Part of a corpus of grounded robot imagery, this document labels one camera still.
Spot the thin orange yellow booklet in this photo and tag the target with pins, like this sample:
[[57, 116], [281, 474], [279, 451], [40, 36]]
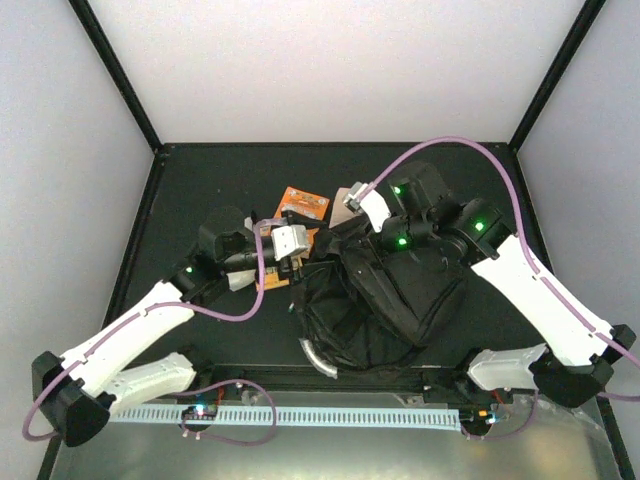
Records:
[[272, 280]]

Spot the black front rail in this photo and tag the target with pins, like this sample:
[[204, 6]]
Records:
[[434, 384]]

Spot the right black frame post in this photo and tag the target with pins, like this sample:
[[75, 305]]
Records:
[[578, 31]]

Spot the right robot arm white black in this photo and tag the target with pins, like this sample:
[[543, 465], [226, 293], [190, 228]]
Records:
[[575, 360]]

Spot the black frame post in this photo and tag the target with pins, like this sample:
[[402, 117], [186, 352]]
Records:
[[103, 47], [578, 31]]

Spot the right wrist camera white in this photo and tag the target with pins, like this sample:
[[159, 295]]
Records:
[[359, 199]]

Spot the cream fabric pencil case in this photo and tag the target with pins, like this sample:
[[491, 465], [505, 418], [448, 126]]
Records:
[[340, 212]]

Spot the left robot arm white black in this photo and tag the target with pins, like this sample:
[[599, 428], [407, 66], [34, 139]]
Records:
[[222, 277]]

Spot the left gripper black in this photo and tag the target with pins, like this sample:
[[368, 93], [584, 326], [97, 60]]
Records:
[[286, 268]]

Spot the left black frame post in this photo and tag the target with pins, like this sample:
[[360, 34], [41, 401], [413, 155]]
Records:
[[103, 47]]

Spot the orange thick book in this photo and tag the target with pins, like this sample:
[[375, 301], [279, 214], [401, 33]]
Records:
[[305, 203]]

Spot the light blue slotted cable duct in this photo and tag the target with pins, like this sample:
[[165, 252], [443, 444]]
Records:
[[332, 417]]

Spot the white tissue packet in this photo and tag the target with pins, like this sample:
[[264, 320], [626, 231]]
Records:
[[241, 279]]

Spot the black student bag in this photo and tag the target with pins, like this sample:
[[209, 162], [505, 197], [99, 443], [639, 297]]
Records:
[[364, 311]]

